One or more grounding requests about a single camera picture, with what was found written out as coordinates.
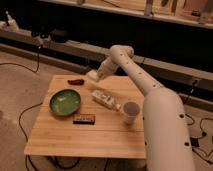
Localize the wooden table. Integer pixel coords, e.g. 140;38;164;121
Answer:
24;75;145;159

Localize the black cable on left floor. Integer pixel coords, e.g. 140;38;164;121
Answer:
0;45;44;171

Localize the black power adapter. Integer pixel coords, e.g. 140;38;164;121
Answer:
190;137;199;147

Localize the black cable on floor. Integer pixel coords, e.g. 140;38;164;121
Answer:
184;79;213;165
0;45;44;171

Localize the dark candy bar box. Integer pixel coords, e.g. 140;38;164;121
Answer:
73;114;95;125

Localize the black cable on right floor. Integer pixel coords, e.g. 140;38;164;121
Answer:
184;79;213;165

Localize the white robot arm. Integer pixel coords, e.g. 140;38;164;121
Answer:
95;45;195;171

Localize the white sponge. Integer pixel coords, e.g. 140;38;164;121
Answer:
86;70;99;82

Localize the white plastic bottle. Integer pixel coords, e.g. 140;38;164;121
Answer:
91;90;121;111

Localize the green ceramic bowl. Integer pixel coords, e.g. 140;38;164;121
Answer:
49;89;81;117

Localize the black round object on ledge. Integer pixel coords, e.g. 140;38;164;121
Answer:
50;29;68;43

